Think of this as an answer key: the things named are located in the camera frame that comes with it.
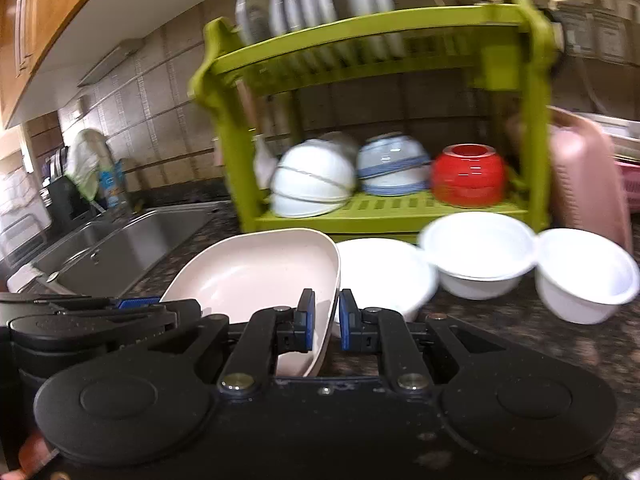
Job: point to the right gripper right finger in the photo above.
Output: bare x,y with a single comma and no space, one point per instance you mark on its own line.
395,343

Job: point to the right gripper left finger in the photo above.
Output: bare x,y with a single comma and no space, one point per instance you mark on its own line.
268,334

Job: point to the white round bowl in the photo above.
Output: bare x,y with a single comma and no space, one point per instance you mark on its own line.
389,274

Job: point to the beige square plate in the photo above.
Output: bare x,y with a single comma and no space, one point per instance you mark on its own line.
250,272

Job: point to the stainless steel sink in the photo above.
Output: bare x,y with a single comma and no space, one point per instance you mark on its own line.
106,258

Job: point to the black knife block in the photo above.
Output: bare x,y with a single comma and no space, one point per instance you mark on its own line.
66,203

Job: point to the white ribbed bowl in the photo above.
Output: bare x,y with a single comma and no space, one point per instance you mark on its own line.
311,179

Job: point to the blue patterned bowl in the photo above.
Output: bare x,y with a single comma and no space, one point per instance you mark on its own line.
393,164

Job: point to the red bowl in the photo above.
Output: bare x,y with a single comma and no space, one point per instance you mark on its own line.
469,175

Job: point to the pink plastic basin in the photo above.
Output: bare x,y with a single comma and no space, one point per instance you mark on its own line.
585,189

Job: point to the pink colander basket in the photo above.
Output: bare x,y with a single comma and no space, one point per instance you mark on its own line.
630,172

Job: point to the grey rimmed plate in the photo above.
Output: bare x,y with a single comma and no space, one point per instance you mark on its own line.
252,18

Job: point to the green dish rack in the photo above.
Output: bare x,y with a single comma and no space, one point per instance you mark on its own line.
498,47

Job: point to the wooden wall cabinet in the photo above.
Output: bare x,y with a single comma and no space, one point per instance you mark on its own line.
29,29

